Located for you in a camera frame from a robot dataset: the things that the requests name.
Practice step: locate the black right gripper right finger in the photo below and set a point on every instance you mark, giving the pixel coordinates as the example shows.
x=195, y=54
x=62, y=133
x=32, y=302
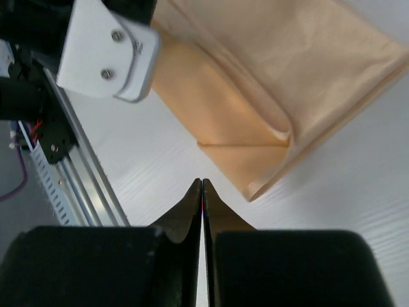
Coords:
x=251, y=267

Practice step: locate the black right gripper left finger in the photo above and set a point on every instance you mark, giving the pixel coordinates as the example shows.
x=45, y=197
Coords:
x=154, y=265

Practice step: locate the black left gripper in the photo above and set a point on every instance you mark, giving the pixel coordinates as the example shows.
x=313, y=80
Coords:
x=41, y=26

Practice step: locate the beige cloth napkin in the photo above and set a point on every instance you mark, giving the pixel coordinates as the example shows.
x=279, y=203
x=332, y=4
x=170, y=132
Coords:
x=260, y=84

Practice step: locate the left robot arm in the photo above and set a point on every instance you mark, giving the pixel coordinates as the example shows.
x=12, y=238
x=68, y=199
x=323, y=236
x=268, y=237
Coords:
x=21, y=98

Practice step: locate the front aluminium rail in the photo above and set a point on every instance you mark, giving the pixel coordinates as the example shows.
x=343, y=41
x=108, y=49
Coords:
x=86, y=177

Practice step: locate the slotted cable duct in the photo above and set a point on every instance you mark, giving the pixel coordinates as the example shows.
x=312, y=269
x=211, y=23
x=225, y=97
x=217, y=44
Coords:
x=51, y=183

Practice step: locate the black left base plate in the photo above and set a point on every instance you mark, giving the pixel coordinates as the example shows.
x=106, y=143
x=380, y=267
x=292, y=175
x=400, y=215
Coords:
x=55, y=134

